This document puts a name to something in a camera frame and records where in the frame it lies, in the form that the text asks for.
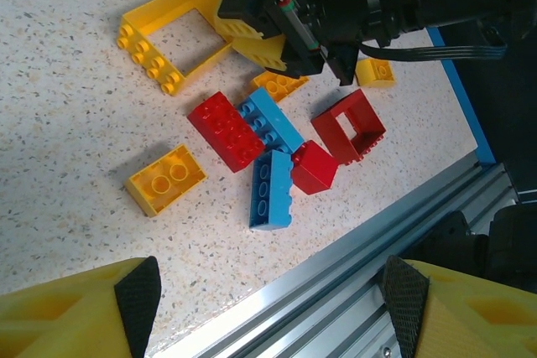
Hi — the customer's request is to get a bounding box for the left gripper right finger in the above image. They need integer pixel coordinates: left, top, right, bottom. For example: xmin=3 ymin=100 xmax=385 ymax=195
xmin=379 ymin=254 xmax=537 ymax=358

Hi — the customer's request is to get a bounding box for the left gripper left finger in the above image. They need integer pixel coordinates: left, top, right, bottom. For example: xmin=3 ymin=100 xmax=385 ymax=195
xmin=0 ymin=256 xmax=163 ymax=358

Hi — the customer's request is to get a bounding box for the red lego window frame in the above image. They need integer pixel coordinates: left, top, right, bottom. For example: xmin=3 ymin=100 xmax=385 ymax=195
xmin=310 ymin=88 xmax=387 ymax=166

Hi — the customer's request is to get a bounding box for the long red lego brick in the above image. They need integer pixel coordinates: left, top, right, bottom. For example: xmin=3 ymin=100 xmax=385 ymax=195
xmin=186 ymin=91 xmax=266 ymax=174

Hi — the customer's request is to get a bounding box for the large yellow lego window frame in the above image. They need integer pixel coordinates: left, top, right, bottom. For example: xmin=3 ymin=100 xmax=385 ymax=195
xmin=116 ymin=0 xmax=234 ymax=97

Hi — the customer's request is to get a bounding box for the small red lego brick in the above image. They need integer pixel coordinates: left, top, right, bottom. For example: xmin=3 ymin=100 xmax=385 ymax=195
xmin=290 ymin=139 xmax=340 ymax=196

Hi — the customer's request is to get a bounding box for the long blue lego brick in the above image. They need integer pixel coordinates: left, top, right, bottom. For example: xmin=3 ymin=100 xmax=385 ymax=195
xmin=237 ymin=86 xmax=305 ymax=154

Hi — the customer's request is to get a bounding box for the small yellow lego brick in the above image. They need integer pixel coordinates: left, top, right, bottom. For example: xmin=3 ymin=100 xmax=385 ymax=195
xmin=355 ymin=58 xmax=397 ymax=90

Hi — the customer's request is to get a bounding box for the blue table edge strip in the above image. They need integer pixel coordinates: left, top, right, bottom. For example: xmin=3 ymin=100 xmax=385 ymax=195
xmin=426 ymin=26 xmax=497 ymax=166

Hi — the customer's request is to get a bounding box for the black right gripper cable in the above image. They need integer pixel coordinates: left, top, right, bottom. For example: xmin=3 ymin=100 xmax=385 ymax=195
xmin=359 ymin=26 xmax=509 ymax=62

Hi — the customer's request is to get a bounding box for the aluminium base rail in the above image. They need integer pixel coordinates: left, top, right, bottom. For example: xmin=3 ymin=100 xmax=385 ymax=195
xmin=157 ymin=152 xmax=537 ymax=358

